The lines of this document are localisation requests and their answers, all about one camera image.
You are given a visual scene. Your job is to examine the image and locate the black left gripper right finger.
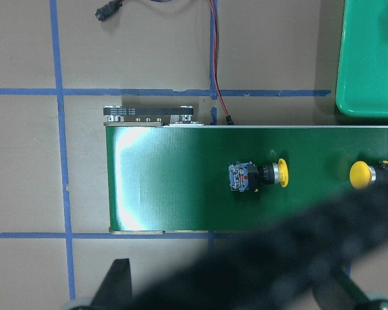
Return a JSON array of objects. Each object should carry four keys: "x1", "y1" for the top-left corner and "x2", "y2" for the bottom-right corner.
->
[{"x1": 313, "y1": 269, "x2": 371, "y2": 310}]

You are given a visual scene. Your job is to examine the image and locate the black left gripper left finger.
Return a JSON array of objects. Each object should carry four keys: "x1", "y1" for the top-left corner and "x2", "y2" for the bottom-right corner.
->
[{"x1": 90, "y1": 258, "x2": 131, "y2": 309}]

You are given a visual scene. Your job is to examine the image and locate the yellow push button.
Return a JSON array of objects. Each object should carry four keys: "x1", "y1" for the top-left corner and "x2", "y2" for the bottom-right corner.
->
[
  {"x1": 349, "y1": 160, "x2": 388, "y2": 189},
  {"x1": 228, "y1": 158, "x2": 289, "y2": 192}
]

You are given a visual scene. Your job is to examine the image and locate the green conveyor belt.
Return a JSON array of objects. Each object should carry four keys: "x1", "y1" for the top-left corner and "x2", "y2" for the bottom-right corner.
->
[{"x1": 103, "y1": 106, "x2": 388, "y2": 234}]

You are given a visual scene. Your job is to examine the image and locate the green plastic tray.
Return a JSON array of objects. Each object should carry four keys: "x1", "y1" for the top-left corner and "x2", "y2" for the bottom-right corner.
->
[{"x1": 336, "y1": 1, "x2": 388, "y2": 119}]

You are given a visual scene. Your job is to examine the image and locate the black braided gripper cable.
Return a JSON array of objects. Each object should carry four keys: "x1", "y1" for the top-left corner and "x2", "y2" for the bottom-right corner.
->
[{"x1": 129, "y1": 177, "x2": 388, "y2": 310}]

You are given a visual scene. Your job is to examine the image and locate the red black controller wires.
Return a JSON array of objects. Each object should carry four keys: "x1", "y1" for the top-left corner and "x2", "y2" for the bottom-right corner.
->
[{"x1": 95, "y1": 0, "x2": 235, "y2": 126}]

